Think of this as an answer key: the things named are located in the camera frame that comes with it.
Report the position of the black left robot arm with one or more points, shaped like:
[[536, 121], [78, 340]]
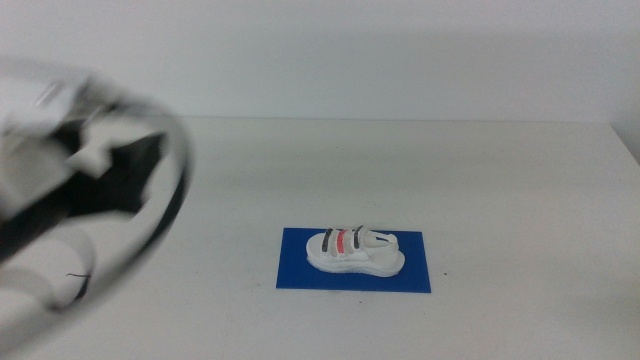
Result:
[[30, 220]]

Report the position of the blue rectangular mat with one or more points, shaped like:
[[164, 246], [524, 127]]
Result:
[[292, 272]]

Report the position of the small dark thread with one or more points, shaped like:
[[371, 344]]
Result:
[[79, 275]]

